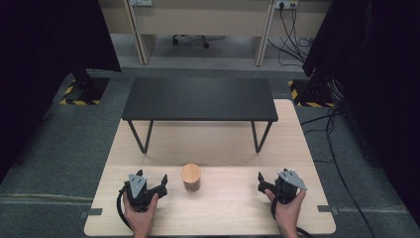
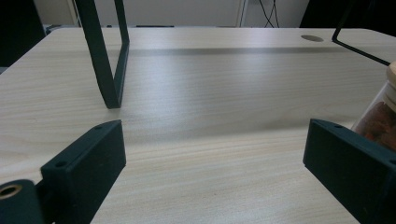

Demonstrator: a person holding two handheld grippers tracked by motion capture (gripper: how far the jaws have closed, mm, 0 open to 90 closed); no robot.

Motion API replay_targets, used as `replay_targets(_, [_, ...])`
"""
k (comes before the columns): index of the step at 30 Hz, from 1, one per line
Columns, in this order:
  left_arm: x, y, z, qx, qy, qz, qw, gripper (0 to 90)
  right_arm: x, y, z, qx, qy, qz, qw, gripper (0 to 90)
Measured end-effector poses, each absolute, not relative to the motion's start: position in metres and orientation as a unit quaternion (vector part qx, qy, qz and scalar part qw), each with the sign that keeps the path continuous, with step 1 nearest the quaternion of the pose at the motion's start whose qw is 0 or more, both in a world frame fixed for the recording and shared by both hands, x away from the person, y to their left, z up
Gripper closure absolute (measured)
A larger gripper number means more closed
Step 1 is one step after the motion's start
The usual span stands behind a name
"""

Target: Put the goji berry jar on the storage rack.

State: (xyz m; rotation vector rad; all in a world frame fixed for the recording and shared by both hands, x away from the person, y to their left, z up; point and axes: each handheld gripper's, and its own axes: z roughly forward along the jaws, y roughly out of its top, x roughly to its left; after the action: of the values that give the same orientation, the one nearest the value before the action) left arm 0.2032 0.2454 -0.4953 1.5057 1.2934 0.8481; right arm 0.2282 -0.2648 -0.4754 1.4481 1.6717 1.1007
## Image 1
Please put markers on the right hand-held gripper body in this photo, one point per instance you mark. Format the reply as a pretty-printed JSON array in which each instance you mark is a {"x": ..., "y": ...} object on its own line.
[{"x": 288, "y": 185}]

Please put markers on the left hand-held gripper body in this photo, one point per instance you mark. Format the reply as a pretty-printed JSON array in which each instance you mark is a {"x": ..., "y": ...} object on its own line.
[{"x": 137, "y": 186}]

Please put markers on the wooden cylindrical cup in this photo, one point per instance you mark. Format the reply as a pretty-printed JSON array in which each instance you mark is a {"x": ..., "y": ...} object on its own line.
[{"x": 190, "y": 177}]

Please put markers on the person's right hand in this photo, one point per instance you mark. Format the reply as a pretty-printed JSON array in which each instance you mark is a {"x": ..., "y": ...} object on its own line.
[{"x": 288, "y": 216}]

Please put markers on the person's left hand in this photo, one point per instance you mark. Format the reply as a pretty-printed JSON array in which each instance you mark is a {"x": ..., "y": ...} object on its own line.
[{"x": 142, "y": 219}]

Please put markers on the grey tape strip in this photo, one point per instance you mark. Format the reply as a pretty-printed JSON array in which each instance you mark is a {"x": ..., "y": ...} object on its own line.
[
  {"x": 91, "y": 212},
  {"x": 327, "y": 209}
]

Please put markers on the black stand with striped base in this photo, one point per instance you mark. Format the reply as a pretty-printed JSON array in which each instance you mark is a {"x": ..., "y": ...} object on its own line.
[
  {"x": 84, "y": 89},
  {"x": 313, "y": 92}
]

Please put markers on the black low shelf table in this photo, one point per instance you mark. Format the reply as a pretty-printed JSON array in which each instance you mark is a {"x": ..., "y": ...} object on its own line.
[{"x": 198, "y": 99}]

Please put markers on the black curtain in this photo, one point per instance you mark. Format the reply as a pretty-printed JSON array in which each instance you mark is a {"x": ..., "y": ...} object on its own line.
[
  {"x": 376, "y": 82},
  {"x": 36, "y": 76}
]

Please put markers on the black office chair base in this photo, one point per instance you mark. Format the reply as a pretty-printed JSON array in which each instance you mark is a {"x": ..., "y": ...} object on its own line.
[{"x": 190, "y": 39}]

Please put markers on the beige office desk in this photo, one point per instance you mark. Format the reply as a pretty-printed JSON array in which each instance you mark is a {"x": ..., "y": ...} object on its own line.
[{"x": 201, "y": 16}]

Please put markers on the white wall power outlet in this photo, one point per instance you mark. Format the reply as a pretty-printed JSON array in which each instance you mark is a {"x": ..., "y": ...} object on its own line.
[
  {"x": 286, "y": 4},
  {"x": 142, "y": 2}
]

